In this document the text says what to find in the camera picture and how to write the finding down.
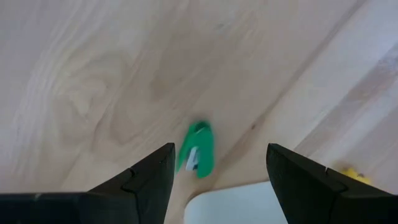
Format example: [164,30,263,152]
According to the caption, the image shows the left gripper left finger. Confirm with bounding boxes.
[82,142,177,224]

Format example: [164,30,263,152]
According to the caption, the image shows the green mini stapler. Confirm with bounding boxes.
[175,120,216,180]

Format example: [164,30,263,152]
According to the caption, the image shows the yellow mini stapler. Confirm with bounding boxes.
[340,167,373,186]

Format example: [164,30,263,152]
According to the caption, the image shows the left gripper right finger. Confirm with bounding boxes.
[266,142,398,224]

